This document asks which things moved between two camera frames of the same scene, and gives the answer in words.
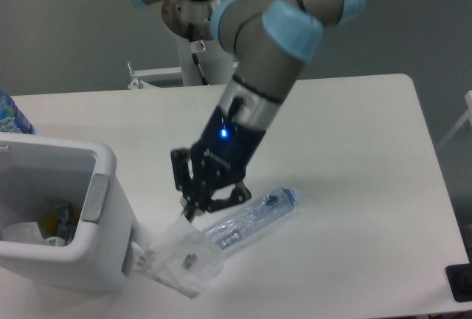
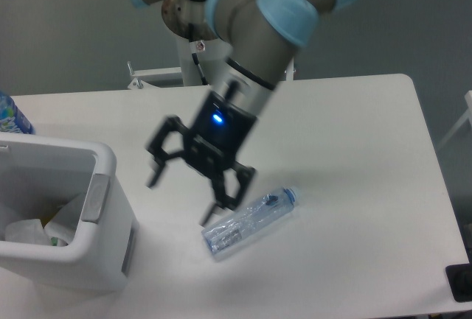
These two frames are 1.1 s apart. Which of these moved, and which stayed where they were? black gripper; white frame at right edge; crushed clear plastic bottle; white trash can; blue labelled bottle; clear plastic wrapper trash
Moved: black gripper; clear plastic wrapper trash
Stayed: crushed clear plastic bottle; blue labelled bottle; white frame at right edge; white trash can
